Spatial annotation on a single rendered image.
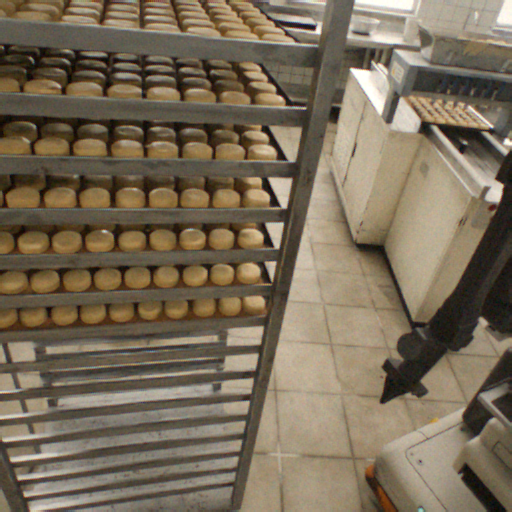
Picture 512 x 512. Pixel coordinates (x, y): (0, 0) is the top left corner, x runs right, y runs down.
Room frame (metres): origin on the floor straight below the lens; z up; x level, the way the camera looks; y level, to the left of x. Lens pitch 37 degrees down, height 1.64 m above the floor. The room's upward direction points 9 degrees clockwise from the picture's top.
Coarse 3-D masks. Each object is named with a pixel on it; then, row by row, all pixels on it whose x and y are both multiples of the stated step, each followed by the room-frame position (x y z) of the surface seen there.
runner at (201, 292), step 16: (176, 288) 0.64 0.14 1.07; (192, 288) 0.65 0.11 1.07; (208, 288) 0.66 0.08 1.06; (224, 288) 0.67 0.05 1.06; (240, 288) 0.68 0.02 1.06; (256, 288) 0.69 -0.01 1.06; (0, 304) 0.55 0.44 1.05; (16, 304) 0.56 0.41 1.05; (32, 304) 0.57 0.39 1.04; (48, 304) 0.57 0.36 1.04; (64, 304) 0.58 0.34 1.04; (80, 304) 0.59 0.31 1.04; (96, 304) 0.60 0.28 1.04
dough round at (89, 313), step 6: (84, 306) 0.65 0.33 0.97; (90, 306) 0.65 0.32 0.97; (96, 306) 0.65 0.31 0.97; (102, 306) 0.66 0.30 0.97; (84, 312) 0.63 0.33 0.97; (90, 312) 0.64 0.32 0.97; (96, 312) 0.64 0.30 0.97; (102, 312) 0.64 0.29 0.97; (84, 318) 0.62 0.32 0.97; (90, 318) 0.62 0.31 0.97; (96, 318) 0.63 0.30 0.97; (102, 318) 0.64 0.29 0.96
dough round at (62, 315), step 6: (54, 306) 0.64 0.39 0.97; (60, 306) 0.64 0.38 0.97; (66, 306) 0.64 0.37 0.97; (72, 306) 0.64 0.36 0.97; (54, 312) 0.62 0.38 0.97; (60, 312) 0.62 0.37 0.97; (66, 312) 0.63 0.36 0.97; (72, 312) 0.63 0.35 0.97; (54, 318) 0.61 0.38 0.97; (60, 318) 0.61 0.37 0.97; (66, 318) 0.61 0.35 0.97; (72, 318) 0.62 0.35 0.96; (60, 324) 0.61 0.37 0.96
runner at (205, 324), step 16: (192, 320) 0.65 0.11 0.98; (208, 320) 0.66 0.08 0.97; (224, 320) 0.67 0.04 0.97; (240, 320) 0.68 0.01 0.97; (256, 320) 0.69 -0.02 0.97; (0, 336) 0.55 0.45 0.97; (16, 336) 0.55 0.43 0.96; (32, 336) 0.56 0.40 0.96; (48, 336) 0.57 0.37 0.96; (64, 336) 0.58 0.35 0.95; (80, 336) 0.59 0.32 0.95; (96, 336) 0.60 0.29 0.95
